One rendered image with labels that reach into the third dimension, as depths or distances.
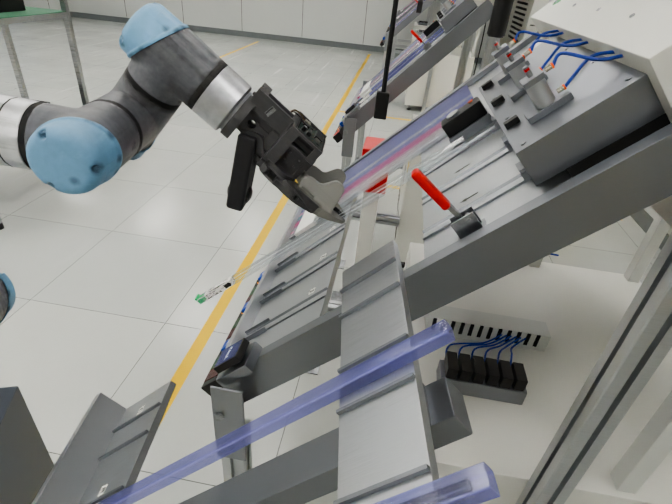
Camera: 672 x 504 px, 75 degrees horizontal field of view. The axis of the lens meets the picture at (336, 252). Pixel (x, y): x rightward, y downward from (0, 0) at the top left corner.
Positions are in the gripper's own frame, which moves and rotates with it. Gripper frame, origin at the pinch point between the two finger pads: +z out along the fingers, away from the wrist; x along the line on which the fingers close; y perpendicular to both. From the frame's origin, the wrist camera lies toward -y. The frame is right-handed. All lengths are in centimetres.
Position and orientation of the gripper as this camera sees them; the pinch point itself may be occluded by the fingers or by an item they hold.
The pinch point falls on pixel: (334, 216)
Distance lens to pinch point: 66.4
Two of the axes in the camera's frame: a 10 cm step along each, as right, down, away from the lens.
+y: 6.9, -5.8, -4.3
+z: 7.2, 6.1, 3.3
